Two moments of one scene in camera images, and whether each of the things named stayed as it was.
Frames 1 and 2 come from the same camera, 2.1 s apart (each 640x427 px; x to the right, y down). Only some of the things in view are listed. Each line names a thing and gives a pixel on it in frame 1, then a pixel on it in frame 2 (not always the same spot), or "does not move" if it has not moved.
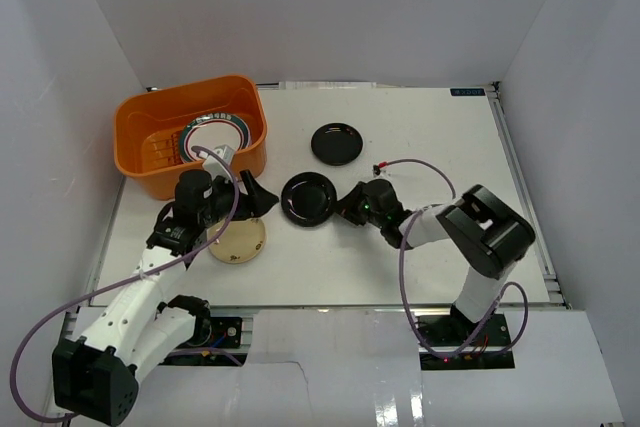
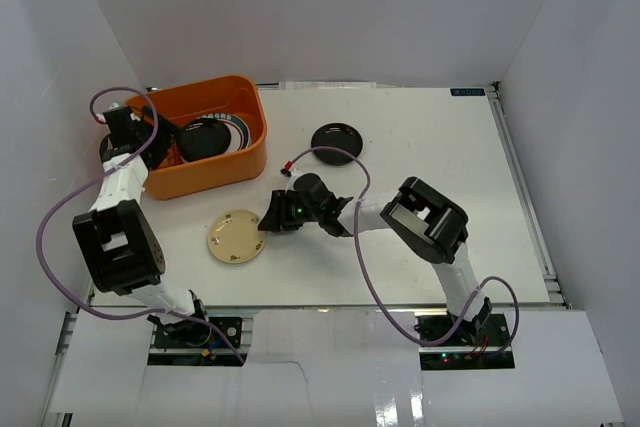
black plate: (336, 143) does not move
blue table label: (467, 91) does not move
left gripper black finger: (258, 199) -> (153, 155)
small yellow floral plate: (239, 241) does not move
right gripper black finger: (348, 206) -> (279, 215)
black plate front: (309, 199) -> (204, 138)
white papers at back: (325, 85) does not move
